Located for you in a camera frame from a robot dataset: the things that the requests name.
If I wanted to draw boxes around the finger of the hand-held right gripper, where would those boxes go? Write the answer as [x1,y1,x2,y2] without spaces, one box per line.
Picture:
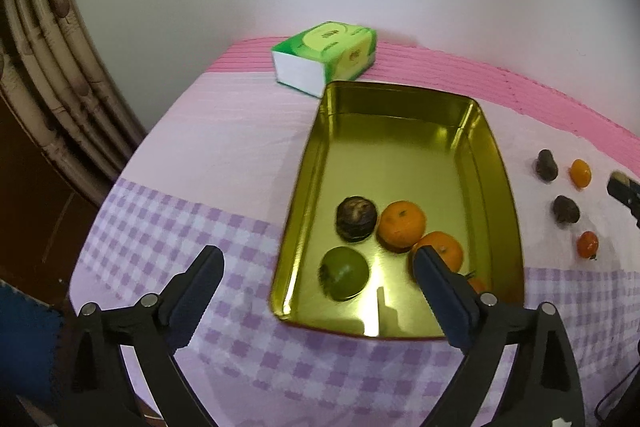
[606,173,640,228]

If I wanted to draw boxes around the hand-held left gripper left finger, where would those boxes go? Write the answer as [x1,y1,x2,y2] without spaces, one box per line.
[57,245,226,427]

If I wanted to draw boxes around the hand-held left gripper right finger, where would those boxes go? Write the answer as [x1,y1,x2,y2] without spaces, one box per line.
[412,245,586,427]

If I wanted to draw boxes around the orange tangerine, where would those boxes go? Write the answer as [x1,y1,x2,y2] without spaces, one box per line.
[376,201,427,250]
[411,231,466,275]
[569,159,593,188]

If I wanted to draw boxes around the dark brown round fruit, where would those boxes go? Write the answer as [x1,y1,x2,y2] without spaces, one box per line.
[335,196,377,242]
[536,149,560,182]
[552,195,582,225]

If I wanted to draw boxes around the green tomato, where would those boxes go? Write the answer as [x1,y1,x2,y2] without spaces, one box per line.
[318,246,371,302]

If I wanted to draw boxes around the red and gold tin box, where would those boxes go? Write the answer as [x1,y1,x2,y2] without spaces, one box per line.
[269,81,526,342]

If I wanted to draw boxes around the pink and purple checked tablecloth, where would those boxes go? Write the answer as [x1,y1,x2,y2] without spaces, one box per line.
[67,37,640,427]

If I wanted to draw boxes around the blue cloth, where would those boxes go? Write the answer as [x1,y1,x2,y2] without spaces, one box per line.
[0,282,63,413]

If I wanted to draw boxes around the beige patterned curtain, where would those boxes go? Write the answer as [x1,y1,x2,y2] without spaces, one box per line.
[0,0,148,208]

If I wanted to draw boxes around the green tissue pack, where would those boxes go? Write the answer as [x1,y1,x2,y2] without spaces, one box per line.
[271,22,378,99]

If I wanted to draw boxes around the black cable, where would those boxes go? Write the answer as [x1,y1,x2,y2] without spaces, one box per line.
[595,372,640,423]

